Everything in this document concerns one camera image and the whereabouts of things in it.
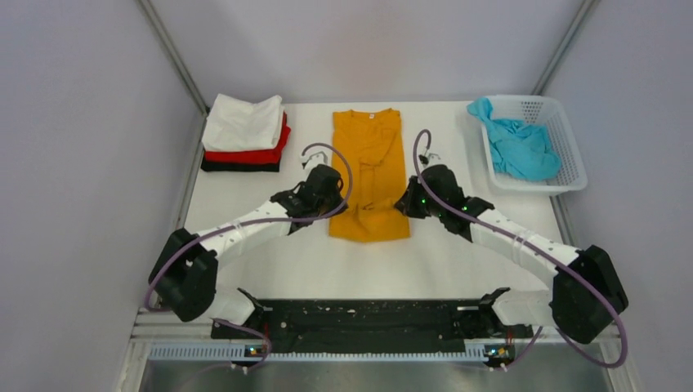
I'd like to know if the yellow t-shirt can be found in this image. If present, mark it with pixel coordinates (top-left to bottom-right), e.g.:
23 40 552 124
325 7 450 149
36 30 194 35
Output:
329 109 410 243

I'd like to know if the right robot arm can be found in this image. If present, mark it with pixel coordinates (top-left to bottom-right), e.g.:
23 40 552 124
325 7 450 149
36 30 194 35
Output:
395 164 629 344

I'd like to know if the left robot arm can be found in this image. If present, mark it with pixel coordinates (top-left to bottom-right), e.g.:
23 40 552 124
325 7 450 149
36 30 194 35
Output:
147 163 347 338

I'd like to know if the red folded t-shirt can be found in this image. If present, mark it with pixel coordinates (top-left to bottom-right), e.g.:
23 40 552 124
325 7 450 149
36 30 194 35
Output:
204 113 291 164

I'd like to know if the blue t-shirt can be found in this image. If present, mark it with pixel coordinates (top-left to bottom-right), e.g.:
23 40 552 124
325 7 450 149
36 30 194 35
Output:
467 97 562 182

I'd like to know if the white folded t-shirt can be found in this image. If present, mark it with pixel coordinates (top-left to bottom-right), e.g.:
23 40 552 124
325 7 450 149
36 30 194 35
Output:
202 94 284 153

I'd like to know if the black folded t-shirt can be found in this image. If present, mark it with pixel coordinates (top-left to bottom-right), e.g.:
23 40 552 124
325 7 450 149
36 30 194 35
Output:
200 158 281 172

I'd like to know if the white plastic basket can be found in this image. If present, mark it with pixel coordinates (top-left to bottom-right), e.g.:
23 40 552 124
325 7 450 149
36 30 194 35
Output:
478 95 588 196

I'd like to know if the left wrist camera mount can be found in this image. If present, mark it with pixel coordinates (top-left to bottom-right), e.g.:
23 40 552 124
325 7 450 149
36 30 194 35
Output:
300 151 329 172

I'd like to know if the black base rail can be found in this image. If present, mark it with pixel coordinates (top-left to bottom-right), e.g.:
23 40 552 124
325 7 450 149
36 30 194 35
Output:
245 299 534 354

